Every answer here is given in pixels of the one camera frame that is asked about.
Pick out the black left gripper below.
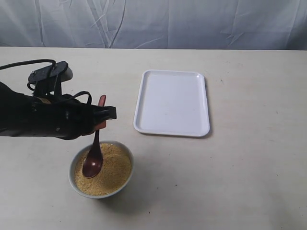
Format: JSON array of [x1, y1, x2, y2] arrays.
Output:
[[28, 92, 117, 140]]

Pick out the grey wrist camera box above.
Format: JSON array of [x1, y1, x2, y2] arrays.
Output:
[[28, 61, 73, 84]]

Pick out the white ceramic bowl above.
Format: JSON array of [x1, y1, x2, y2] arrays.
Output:
[[68, 141, 134, 199]]

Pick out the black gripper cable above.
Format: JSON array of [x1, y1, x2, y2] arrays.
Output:
[[0, 58, 93, 106]]

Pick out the grey-white backdrop curtain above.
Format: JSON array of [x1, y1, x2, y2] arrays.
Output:
[[0, 0, 307, 50]]

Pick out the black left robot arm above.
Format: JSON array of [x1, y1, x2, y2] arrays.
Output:
[[0, 83, 117, 140]]

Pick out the white rectangular plastic tray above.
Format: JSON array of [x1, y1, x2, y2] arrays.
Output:
[[133, 70, 211, 138]]

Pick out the yellow millet grains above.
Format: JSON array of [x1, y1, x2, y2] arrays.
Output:
[[73, 142, 132, 196]]

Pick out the dark red wooden spoon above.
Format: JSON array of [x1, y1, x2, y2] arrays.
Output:
[[82, 130, 103, 178]]

